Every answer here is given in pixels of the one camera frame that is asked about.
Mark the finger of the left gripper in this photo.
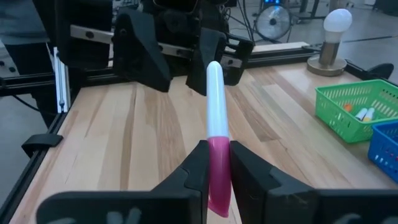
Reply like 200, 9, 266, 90
185, 27, 228, 97
111, 8, 173, 93

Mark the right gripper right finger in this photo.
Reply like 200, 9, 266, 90
229, 140, 398, 224

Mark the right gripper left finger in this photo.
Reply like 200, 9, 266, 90
35, 139, 210, 224

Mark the pink cap white marker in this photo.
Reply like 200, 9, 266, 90
205, 60, 233, 218

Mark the purple cap white marker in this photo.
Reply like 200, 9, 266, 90
354, 107, 369, 121

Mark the yellow cap white marker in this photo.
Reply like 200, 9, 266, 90
362, 107, 376, 123

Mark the round floor fan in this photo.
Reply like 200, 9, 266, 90
254, 4, 293, 41

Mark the silver aluminium profile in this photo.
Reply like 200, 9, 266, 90
52, 46, 71, 114

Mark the blue plastic basket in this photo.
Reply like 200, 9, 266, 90
367, 120, 398, 184

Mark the white globe lamp brass base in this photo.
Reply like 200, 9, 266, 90
307, 8, 354, 77

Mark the green plastic basket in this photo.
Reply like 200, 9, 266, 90
314, 78, 398, 144

